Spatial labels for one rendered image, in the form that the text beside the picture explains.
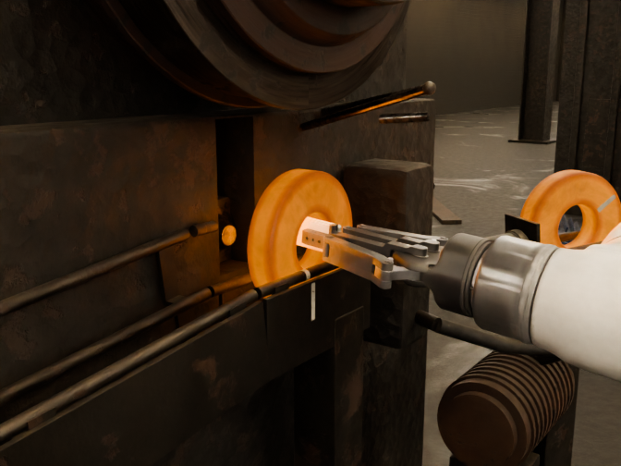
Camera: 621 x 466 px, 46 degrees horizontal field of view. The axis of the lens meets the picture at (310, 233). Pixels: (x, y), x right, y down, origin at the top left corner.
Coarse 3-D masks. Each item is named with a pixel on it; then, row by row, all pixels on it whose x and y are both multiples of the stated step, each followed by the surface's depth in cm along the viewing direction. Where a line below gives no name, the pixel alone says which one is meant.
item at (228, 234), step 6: (222, 216) 81; (222, 222) 80; (228, 222) 81; (222, 228) 80; (228, 228) 81; (234, 228) 81; (222, 234) 80; (228, 234) 81; (234, 234) 81; (222, 240) 80; (228, 240) 81; (234, 240) 82; (222, 246) 81; (228, 246) 81
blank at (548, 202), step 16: (560, 176) 99; (576, 176) 98; (592, 176) 99; (544, 192) 98; (560, 192) 98; (576, 192) 99; (592, 192) 100; (608, 192) 101; (528, 208) 99; (544, 208) 98; (560, 208) 99; (592, 208) 101; (608, 208) 101; (544, 224) 98; (592, 224) 102; (608, 224) 102; (544, 240) 99; (576, 240) 104; (592, 240) 102
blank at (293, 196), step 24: (264, 192) 75; (288, 192) 73; (312, 192) 76; (336, 192) 80; (264, 216) 73; (288, 216) 74; (312, 216) 81; (336, 216) 81; (264, 240) 72; (288, 240) 74; (264, 264) 73; (288, 264) 75; (312, 264) 80
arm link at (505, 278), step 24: (504, 240) 64; (528, 240) 65; (480, 264) 65; (504, 264) 62; (528, 264) 61; (480, 288) 63; (504, 288) 62; (528, 288) 60; (480, 312) 64; (504, 312) 62; (528, 312) 61; (528, 336) 62
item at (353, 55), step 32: (224, 0) 57; (256, 0) 60; (288, 0) 61; (320, 0) 64; (256, 32) 61; (288, 32) 64; (320, 32) 65; (352, 32) 69; (384, 32) 78; (288, 64) 65; (320, 64) 69; (352, 64) 73
